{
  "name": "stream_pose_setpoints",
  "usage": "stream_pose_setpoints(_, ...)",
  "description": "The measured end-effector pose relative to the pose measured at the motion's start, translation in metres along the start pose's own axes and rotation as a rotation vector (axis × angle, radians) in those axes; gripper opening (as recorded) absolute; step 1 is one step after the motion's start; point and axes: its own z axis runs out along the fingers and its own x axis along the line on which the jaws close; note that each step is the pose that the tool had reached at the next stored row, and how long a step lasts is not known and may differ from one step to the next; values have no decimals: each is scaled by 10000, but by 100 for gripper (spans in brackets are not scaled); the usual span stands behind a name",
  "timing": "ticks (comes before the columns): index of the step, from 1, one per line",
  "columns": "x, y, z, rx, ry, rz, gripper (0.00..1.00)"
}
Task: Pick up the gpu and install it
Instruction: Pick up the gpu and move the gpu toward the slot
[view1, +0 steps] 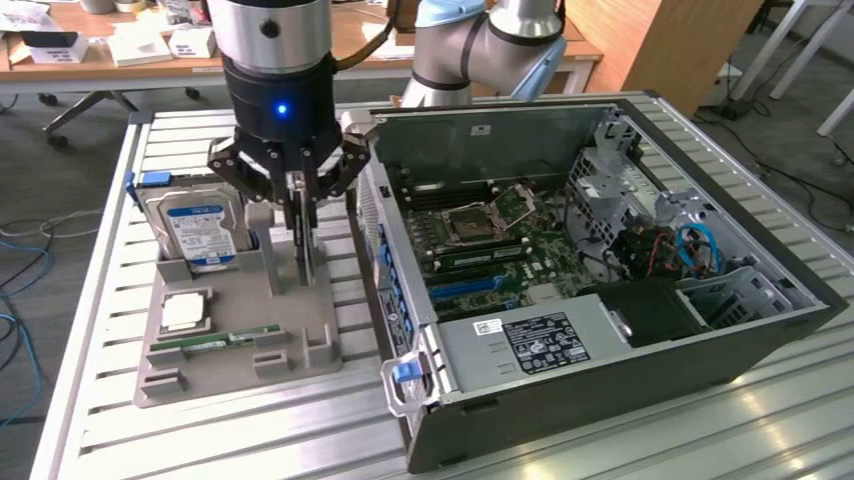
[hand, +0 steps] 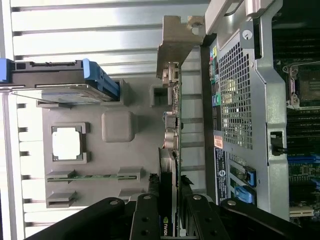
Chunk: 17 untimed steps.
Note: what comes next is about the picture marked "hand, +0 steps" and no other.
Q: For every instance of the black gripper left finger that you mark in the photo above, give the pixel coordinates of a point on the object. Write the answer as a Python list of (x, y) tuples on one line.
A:
[(147, 217)]

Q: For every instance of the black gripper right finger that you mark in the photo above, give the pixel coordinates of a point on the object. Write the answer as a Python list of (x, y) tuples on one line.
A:
[(202, 220)]

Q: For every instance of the green RAM stick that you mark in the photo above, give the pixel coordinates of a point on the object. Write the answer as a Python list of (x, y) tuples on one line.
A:
[(100, 177)]

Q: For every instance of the grey plastic parts rack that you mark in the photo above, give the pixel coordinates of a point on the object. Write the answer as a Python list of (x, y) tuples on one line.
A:
[(100, 155)]

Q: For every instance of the green motherboard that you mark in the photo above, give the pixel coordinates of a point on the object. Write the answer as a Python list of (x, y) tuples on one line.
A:
[(300, 175)]

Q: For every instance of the silver CPU chip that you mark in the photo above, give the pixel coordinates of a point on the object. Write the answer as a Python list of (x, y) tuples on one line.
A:
[(66, 143)]

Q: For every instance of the blue expansion slot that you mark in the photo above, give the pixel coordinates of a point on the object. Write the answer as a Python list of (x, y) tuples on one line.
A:
[(305, 158)]

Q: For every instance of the open black PC case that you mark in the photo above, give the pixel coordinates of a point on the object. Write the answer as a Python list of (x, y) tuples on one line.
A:
[(262, 87)]

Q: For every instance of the CPU socket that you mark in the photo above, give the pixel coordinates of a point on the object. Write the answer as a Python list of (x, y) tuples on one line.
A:
[(310, 85)]

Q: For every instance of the hard disk in blue carrier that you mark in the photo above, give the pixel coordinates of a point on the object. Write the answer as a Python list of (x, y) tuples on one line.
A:
[(50, 72)]

